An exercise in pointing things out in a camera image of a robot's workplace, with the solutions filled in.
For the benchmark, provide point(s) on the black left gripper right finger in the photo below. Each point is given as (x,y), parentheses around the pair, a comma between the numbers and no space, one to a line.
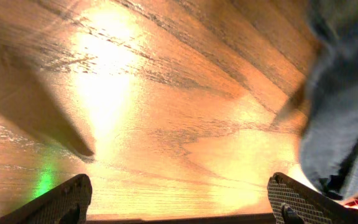
(293,202)

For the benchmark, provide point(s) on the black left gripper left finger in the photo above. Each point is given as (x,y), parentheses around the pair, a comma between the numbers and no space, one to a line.
(67,203)

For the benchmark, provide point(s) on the navy blue shorts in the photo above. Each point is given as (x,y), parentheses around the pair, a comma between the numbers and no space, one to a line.
(329,140)

